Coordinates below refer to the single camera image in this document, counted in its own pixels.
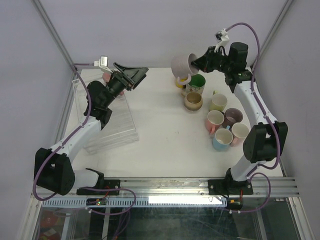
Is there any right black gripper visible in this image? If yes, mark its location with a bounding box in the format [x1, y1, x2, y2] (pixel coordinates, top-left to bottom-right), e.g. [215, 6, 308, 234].
[190, 45, 232, 74]

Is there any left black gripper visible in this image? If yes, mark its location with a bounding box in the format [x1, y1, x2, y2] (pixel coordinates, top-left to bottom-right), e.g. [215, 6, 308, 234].
[102, 62, 149, 108]

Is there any lavender mug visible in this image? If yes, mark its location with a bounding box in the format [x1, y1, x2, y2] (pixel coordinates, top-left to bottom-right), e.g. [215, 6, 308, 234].
[171, 53, 199, 85]

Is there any pink patterned mug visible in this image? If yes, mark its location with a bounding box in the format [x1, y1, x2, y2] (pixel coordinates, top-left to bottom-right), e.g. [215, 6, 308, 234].
[102, 72, 124, 97]

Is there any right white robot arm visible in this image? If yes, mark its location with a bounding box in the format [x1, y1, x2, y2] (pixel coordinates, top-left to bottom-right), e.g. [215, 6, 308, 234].
[191, 42, 288, 196]

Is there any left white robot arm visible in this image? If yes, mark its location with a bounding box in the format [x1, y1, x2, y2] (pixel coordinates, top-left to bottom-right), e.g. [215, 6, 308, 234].
[32, 62, 149, 201]

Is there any clear acrylic dish rack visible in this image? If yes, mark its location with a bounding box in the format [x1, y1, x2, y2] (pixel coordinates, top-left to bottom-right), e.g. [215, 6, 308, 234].
[72, 79, 139, 154]

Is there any green-inside patterned mug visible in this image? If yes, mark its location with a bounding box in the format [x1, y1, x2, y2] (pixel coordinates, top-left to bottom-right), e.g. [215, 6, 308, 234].
[185, 74, 206, 95]

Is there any yellow glass cup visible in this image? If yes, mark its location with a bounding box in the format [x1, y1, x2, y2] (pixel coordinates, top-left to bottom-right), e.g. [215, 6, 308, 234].
[175, 78, 187, 89]

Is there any beige stoneware mug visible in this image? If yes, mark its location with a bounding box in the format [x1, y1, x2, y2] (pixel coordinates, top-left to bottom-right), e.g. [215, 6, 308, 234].
[183, 91, 203, 112]

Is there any pale yellow mug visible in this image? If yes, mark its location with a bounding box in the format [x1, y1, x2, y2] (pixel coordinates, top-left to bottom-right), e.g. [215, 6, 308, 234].
[209, 91, 228, 112]

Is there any pink mug white inside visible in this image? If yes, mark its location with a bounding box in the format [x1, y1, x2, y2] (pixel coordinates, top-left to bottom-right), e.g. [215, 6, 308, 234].
[205, 110, 225, 135]

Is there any mauve purple mug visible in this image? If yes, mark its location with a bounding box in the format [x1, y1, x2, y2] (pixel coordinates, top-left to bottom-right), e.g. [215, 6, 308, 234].
[222, 108, 243, 128]

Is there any light blue mug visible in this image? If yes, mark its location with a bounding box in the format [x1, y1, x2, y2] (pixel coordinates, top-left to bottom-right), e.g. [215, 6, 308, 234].
[212, 126, 234, 151]

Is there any light pink mug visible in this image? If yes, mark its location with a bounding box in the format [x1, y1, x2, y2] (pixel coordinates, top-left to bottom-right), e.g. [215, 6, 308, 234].
[230, 122, 250, 147]

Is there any small electronics board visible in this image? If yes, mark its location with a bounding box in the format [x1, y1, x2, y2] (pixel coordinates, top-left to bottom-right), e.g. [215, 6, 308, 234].
[86, 198, 109, 206]

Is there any black connector box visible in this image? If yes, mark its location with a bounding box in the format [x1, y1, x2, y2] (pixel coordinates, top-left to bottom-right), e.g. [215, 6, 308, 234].
[225, 199, 243, 211]

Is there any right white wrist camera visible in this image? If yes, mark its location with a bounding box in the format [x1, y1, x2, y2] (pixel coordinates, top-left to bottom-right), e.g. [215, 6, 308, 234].
[215, 28, 230, 52]

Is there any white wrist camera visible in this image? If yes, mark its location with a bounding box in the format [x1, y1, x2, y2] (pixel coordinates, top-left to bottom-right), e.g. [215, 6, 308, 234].
[215, 28, 230, 52]
[93, 55, 112, 73]

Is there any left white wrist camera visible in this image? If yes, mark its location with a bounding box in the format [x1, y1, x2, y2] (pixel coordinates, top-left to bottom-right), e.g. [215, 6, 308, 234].
[93, 55, 112, 73]

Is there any aluminium mounting rail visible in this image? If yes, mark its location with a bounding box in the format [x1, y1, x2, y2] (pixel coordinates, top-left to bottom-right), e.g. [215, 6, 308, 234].
[31, 176, 301, 200]

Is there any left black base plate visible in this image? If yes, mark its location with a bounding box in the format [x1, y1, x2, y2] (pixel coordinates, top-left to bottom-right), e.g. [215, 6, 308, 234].
[76, 178, 121, 197]

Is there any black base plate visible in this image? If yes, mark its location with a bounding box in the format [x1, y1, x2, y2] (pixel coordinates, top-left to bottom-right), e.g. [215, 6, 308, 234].
[76, 178, 121, 197]
[208, 179, 254, 196]

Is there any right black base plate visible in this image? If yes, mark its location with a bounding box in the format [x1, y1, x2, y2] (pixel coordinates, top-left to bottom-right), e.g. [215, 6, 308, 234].
[208, 179, 254, 196]

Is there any white slotted cable duct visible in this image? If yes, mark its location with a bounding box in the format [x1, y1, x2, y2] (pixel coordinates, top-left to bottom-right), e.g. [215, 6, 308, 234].
[42, 195, 227, 208]

